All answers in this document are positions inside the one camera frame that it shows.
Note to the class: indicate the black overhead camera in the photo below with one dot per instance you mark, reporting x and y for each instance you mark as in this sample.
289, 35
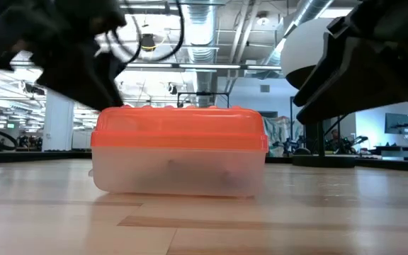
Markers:
148, 42

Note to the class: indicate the pale draped cloth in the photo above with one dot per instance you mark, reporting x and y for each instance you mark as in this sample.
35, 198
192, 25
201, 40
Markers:
276, 131

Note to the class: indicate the white globe lamp black base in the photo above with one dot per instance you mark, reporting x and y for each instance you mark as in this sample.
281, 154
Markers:
303, 53

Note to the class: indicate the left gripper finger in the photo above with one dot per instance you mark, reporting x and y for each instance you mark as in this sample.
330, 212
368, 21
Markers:
113, 67
80, 85

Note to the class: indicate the background desk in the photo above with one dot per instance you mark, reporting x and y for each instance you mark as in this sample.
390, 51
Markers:
395, 153

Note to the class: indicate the clear plastic supply box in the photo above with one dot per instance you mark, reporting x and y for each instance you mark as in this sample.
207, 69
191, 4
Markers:
179, 173

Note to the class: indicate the white cabinet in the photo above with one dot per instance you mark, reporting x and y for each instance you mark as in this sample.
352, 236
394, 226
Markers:
81, 140

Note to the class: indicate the green exit sign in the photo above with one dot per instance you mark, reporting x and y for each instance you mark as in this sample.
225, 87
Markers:
11, 125

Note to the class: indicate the white building column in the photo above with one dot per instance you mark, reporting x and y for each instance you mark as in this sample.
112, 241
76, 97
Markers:
58, 127

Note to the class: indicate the person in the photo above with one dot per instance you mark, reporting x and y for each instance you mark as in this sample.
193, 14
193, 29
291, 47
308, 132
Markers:
335, 136

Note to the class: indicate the orange plastic box lid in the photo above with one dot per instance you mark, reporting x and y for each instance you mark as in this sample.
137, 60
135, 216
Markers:
179, 124

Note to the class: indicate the background black robot arm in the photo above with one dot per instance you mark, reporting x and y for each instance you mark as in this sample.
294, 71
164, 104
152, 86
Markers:
30, 142
285, 145
354, 141

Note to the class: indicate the wall mounted monitor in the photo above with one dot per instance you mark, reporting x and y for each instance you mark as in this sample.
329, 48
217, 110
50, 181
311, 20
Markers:
397, 123

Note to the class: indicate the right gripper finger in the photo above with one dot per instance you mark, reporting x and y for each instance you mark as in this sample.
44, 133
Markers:
367, 85
321, 67

